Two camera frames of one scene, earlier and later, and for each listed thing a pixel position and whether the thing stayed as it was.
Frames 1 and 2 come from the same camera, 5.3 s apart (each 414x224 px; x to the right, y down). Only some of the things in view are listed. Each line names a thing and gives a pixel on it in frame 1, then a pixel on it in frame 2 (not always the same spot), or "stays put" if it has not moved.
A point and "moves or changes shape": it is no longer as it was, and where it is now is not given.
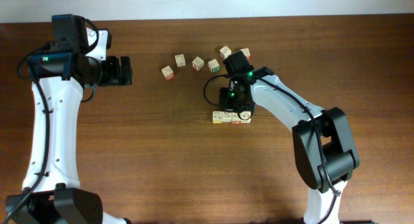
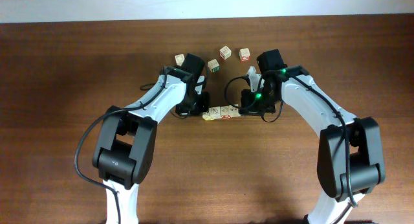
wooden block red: (235, 119) → (226, 111)
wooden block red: (246, 52) stays put
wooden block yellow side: (217, 117) → (206, 117)
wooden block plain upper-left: (180, 60) stays put
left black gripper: (114, 76) → (183, 111)
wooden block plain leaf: (226, 116) → (215, 112)
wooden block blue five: (246, 116) moves or changes shape
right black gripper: (224, 93) → (245, 94)
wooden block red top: (225, 52) stays put
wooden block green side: (213, 66) stays put
